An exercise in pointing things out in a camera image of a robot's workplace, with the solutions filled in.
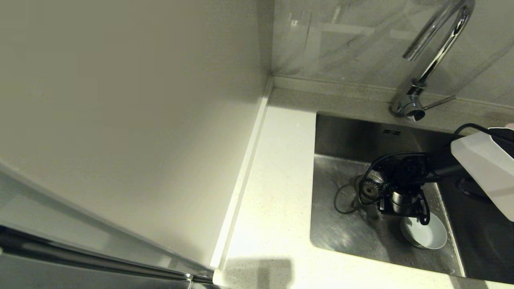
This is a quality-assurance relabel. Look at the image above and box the grey blue bowl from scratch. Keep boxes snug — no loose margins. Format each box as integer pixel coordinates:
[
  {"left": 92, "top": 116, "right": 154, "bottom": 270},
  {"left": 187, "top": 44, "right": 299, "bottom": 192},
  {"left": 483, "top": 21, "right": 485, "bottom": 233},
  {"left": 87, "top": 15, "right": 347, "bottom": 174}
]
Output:
[{"left": 400, "top": 215, "right": 448, "bottom": 250}]

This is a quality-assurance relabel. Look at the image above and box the round metal sink drain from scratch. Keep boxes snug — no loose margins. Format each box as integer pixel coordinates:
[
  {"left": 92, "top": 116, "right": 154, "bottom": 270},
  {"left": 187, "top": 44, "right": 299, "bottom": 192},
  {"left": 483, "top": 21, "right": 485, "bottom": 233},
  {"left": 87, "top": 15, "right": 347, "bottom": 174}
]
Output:
[{"left": 353, "top": 175, "right": 368, "bottom": 203}]

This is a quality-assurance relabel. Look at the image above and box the stainless steel sink basin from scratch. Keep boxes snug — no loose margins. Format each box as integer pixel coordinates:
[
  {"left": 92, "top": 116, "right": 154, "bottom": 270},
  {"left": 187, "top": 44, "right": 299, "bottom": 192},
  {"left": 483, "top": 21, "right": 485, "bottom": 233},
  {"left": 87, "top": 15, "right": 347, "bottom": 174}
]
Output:
[{"left": 309, "top": 112, "right": 514, "bottom": 283}]

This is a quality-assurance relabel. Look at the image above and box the chrome gooseneck faucet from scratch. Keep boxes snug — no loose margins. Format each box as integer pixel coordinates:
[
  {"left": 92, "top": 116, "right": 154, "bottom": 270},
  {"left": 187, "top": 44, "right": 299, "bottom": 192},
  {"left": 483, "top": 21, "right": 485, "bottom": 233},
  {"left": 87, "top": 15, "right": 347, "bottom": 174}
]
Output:
[{"left": 389, "top": 0, "right": 475, "bottom": 122}]

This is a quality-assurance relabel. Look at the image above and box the tall white cabinet side panel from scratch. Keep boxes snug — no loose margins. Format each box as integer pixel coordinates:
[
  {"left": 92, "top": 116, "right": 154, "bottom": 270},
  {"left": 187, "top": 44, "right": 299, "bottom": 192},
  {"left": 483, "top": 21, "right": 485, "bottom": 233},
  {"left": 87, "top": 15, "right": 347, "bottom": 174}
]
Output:
[{"left": 0, "top": 0, "right": 274, "bottom": 270}]

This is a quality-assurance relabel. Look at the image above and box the stainless steel appliance door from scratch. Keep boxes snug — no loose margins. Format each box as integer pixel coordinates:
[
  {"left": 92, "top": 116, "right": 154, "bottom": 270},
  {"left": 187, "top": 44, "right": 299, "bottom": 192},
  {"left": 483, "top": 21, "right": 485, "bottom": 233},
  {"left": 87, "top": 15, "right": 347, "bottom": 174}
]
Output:
[{"left": 0, "top": 225, "right": 215, "bottom": 289}]

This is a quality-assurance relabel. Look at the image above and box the thin black camera cable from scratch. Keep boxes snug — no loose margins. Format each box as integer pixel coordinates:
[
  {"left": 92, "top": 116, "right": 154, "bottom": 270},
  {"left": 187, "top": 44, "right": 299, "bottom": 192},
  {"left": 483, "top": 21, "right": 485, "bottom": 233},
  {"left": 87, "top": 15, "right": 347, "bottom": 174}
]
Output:
[{"left": 357, "top": 122, "right": 514, "bottom": 206}]

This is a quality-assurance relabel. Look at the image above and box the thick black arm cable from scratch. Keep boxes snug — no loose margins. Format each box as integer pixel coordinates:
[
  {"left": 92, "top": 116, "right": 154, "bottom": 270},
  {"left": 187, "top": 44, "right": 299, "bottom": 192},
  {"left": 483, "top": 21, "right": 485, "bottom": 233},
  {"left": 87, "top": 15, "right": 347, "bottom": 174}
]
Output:
[{"left": 456, "top": 179, "right": 492, "bottom": 203}]

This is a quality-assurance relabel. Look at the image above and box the long metal appliance handle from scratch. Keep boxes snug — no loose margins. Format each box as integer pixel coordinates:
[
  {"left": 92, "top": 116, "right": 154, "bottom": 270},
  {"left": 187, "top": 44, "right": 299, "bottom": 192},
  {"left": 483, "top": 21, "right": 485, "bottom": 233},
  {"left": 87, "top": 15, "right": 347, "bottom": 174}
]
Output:
[{"left": 0, "top": 227, "right": 213, "bottom": 283}]

